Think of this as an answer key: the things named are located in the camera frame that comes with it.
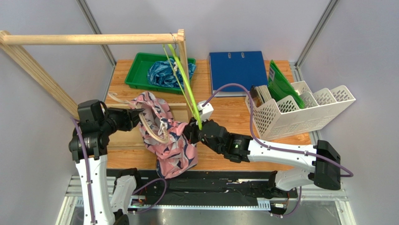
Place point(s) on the booklets in organizer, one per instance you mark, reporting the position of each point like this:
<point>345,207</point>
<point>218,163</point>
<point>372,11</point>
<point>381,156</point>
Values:
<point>260,95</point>

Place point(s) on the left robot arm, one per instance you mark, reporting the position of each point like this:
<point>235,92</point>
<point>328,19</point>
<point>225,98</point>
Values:
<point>88,146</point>

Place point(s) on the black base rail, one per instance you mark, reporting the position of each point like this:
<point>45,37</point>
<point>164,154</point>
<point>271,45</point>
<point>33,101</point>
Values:
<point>204,189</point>

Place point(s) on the white perforated file organizer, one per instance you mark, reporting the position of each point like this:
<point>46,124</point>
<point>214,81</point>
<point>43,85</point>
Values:
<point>278,119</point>

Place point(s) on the green plastic folder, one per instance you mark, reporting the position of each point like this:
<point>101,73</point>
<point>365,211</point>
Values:
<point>279,87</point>

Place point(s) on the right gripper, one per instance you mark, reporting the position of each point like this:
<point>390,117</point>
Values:
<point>195,134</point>

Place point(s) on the wooden hanger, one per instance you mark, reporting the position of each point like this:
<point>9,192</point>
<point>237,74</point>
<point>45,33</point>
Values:
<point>164,140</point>

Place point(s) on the green plastic hanger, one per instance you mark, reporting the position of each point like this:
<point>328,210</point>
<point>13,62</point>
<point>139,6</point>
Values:
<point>186,89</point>

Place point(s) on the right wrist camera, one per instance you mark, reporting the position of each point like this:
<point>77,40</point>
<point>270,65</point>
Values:
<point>205,110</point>

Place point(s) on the wooden clothes rack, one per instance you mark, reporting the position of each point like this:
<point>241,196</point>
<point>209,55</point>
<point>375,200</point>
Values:
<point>13,46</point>

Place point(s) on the green plastic tray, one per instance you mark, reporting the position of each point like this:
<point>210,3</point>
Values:
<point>137,75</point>

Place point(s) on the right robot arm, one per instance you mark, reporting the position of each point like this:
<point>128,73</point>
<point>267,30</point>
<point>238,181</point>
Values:
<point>311,164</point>

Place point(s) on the blue patterned shorts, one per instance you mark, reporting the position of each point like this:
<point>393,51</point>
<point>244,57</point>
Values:
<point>165,74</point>

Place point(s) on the blue ring binder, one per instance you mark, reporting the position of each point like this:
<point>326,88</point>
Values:
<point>244,68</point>

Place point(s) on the pink patterned shorts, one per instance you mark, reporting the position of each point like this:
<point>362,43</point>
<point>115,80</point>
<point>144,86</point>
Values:
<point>178,155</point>

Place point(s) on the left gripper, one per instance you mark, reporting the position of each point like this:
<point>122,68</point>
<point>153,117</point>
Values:
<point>125,115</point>

